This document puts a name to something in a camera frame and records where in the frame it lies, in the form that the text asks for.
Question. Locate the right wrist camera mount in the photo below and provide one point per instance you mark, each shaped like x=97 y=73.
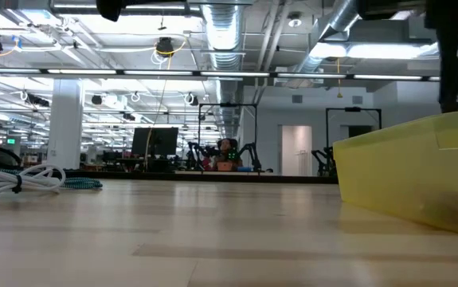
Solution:
x=392 y=9

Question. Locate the dark office desk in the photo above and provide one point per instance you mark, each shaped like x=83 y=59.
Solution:
x=161 y=165

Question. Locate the straight silver ventilation duct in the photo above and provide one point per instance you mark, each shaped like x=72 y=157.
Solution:
x=224 y=28

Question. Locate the green exit sign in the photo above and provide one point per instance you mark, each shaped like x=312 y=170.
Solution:
x=11 y=141

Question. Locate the translucent yellow plastic bin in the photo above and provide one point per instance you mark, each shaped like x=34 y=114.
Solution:
x=392 y=179

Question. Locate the black table edge rail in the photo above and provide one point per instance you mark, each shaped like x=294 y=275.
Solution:
x=212 y=178

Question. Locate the black background robot arm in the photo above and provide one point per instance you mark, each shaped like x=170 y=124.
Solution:
x=194 y=149
x=252 y=149
x=324 y=157

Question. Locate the white door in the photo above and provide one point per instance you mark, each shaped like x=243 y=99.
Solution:
x=296 y=147

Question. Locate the small orange box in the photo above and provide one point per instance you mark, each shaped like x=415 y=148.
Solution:
x=224 y=166

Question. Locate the white building pillar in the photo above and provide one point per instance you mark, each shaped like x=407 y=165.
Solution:
x=65 y=127

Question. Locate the small blue tray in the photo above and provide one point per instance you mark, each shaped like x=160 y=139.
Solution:
x=244 y=169

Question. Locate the long overhead light bar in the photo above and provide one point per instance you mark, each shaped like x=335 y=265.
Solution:
x=232 y=74

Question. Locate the round ceiling fixture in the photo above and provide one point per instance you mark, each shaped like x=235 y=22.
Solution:
x=294 y=22

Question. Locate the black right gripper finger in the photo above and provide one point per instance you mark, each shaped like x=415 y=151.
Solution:
x=449 y=71

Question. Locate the square wall vent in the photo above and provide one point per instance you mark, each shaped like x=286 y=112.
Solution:
x=357 y=100
x=297 y=99

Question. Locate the slanted silver ventilation duct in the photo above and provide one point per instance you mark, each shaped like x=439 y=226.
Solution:
x=346 y=14

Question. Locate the person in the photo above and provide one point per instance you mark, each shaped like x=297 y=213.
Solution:
x=225 y=157

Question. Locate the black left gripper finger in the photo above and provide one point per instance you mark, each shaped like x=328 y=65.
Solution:
x=110 y=10

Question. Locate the black computer monitor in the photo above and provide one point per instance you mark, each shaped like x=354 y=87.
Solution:
x=161 y=141

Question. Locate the black robot station frame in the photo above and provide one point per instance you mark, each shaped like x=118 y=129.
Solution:
x=228 y=104
x=352 y=109

